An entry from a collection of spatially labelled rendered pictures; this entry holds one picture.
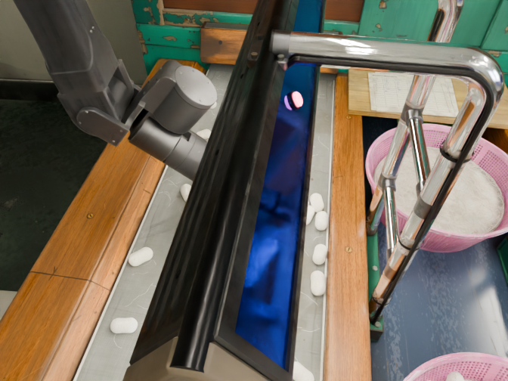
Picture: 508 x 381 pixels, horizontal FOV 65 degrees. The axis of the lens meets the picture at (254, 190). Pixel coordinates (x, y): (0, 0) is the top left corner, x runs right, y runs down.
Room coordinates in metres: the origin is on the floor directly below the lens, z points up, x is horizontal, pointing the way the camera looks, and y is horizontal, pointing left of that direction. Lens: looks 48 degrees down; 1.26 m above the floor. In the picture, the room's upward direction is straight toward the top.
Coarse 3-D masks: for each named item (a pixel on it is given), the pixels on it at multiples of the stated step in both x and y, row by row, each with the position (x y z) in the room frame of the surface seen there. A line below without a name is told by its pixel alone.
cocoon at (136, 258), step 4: (144, 248) 0.33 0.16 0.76; (148, 248) 0.33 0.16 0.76; (136, 252) 0.32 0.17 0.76; (140, 252) 0.32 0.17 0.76; (144, 252) 0.32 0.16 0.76; (148, 252) 0.32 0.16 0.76; (152, 252) 0.32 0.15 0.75; (132, 256) 0.31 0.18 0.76; (136, 256) 0.31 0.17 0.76; (140, 256) 0.31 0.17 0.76; (144, 256) 0.31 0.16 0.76; (148, 256) 0.32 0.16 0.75; (152, 256) 0.32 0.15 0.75; (132, 260) 0.31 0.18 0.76; (136, 260) 0.31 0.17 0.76; (140, 260) 0.31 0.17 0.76; (144, 260) 0.31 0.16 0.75; (148, 260) 0.32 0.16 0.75; (132, 264) 0.30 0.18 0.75; (136, 264) 0.30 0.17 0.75; (140, 264) 0.31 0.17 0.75
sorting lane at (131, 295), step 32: (320, 96) 0.74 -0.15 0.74; (192, 128) 0.63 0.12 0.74; (320, 128) 0.63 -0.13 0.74; (320, 160) 0.53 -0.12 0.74; (160, 192) 0.46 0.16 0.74; (320, 192) 0.46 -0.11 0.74; (160, 224) 0.39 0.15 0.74; (128, 256) 0.32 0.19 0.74; (160, 256) 0.33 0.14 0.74; (128, 288) 0.27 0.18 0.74; (320, 320) 0.23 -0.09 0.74; (96, 352) 0.18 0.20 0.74; (128, 352) 0.18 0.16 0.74; (320, 352) 0.18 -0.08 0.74
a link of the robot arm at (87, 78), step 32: (32, 0) 0.38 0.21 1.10; (64, 0) 0.38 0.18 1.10; (32, 32) 0.38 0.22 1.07; (64, 32) 0.38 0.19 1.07; (96, 32) 0.41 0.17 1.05; (64, 64) 0.37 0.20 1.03; (96, 64) 0.38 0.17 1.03; (64, 96) 0.37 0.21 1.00; (96, 96) 0.37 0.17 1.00; (128, 96) 0.41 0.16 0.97
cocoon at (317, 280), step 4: (312, 272) 0.29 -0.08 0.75; (316, 272) 0.29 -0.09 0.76; (320, 272) 0.29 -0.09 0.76; (312, 276) 0.28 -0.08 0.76; (316, 276) 0.28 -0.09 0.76; (320, 276) 0.28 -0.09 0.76; (312, 280) 0.28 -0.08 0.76; (316, 280) 0.27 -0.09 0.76; (320, 280) 0.27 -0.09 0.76; (324, 280) 0.28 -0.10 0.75; (312, 284) 0.27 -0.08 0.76; (316, 284) 0.27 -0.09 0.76; (320, 284) 0.27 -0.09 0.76; (324, 284) 0.27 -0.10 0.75; (312, 288) 0.26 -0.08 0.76; (316, 288) 0.26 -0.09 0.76; (320, 288) 0.26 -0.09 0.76; (324, 288) 0.26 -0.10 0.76; (312, 292) 0.26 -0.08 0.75; (316, 292) 0.26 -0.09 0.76; (320, 292) 0.26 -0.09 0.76
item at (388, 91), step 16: (384, 80) 0.74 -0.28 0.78; (400, 80) 0.74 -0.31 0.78; (448, 80) 0.74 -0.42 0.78; (384, 96) 0.68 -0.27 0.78; (400, 96) 0.68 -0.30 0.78; (432, 96) 0.68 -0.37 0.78; (448, 96) 0.68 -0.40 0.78; (400, 112) 0.63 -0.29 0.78; (432, 112) 0.63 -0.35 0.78; (448, 112) 0.63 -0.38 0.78
